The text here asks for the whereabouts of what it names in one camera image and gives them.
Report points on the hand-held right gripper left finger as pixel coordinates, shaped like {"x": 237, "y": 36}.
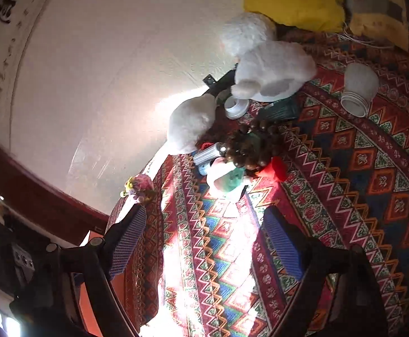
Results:
{"x": 127, "y": 245}

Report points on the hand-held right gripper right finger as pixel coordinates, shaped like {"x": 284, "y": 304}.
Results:
{"x": 285, "y": 249}

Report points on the crochet flower bouquet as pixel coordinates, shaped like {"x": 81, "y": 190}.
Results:
{"x": 139, "y": 186}

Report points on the patterned woven blanket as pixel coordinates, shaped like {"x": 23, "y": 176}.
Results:
{"x": 331, "y": 189}

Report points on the red plush item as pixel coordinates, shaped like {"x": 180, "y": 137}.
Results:
{"x": 276, "y": 170}

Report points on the silver flashlight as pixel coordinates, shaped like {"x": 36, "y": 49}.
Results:
{"x": 208, "y": 154}

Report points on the white yarn ball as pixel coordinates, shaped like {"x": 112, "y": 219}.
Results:
{"x": 190, "y": 126}

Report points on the dark green basket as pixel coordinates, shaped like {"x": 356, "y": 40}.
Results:
{"x": 278, "y": 110}

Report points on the white plastic jar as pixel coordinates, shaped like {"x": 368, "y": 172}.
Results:
{"x": 359, "y": 89}

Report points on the white plush toy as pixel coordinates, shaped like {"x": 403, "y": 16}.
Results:
{"x": 271, "y": 66}

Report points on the yellow cushion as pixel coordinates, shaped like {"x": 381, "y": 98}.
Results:
{"x": 295, "y": 0}

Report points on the yellow grey woven sack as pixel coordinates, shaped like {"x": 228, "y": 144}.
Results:
{"x": 376, "y": 10}

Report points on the dark red wooden rail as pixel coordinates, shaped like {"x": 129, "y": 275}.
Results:
{"x": 32, "y": 189}

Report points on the black metal bracket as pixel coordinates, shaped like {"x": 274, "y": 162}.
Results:
{"x": 222, "y": 82}

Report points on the calligraphy wall scroll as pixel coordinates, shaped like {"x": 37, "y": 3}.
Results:
{"x": 1, "y": 42}

